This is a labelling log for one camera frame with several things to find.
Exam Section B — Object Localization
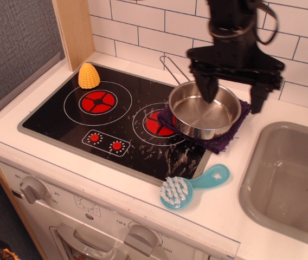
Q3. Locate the teal scrub brush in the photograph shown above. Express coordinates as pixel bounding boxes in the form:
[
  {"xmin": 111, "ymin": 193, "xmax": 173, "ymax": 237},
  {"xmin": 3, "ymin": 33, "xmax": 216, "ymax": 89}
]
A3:
[{"xmin": 159, "ymin": 164, "xmax": 230, "ymax": 210}]

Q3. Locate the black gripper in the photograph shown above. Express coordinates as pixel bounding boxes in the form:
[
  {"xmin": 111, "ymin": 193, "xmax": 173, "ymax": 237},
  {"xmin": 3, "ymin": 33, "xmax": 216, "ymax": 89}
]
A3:
[{"xmin": 187, "ymin": 36, "xmax": 285, "ymax": 114}]

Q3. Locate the grey oven knob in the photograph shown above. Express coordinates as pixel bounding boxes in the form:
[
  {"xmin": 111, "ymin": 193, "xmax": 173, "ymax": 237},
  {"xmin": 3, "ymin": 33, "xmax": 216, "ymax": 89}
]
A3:
[{"xmin": 124, "ymin": 225, "xmax": 158, "ymax": 257}]

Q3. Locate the stainless steel pot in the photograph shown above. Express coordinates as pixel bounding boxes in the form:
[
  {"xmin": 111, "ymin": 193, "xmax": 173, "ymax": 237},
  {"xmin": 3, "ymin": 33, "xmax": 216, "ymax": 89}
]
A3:
[{"xmin": 159, "ymin": 55, "xmax": 242, "ymax": 141}]

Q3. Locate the yellow toy corn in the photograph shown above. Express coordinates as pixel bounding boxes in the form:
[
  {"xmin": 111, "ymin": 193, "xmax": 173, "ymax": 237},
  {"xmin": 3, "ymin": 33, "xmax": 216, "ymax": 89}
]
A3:
[{"xmin": 78, "ymin": 63, "xmax": 100, "ymax": 89}]

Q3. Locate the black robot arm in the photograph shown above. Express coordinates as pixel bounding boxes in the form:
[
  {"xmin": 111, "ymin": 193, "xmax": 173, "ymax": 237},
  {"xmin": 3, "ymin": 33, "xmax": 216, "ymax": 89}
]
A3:
[{"xmin": 187, "ymin": 1, "xmax": 285, "ymax": 114}]

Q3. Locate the black toy stovetop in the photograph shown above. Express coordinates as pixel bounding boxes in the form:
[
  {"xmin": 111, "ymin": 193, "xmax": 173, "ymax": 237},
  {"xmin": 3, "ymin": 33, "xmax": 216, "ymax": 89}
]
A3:
[{"xmin": 18, "ymin": 66, "xmax": 211, "ymax": 185}]

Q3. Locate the purple cloth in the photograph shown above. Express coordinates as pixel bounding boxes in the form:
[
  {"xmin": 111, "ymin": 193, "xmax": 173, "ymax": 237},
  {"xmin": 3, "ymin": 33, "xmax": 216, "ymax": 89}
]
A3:
[{"xmin": 157, "ymin": 100, "xmax": 251, "ymax": 154}]

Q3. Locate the grey timer knob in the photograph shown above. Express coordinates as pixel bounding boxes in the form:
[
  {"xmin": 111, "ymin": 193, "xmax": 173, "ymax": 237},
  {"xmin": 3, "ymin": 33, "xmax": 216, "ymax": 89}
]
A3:
[{"xmin": 20, "ymin": 177, "xmax": 47, "ymax": 204}]

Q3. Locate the grey oven door handle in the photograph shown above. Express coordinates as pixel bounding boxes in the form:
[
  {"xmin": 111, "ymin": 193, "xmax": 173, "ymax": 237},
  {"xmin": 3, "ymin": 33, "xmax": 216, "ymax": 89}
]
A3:
[{"xmin": 56, "ymin": 224, "xmax": 129, "ymax": 259}]

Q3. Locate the wooden post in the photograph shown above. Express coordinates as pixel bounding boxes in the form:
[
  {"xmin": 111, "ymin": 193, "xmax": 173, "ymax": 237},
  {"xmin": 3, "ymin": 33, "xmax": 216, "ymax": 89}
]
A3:
[{"xmin": 52, "ymin": 0, "xmax": 95, "ymax": 72}]

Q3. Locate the grey sink basin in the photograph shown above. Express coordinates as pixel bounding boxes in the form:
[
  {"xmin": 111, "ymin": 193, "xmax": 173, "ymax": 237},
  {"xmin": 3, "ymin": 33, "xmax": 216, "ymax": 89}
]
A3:
[{"xmin": 239, "ymin": 122, "xmax": 308, "ymax": 244}]

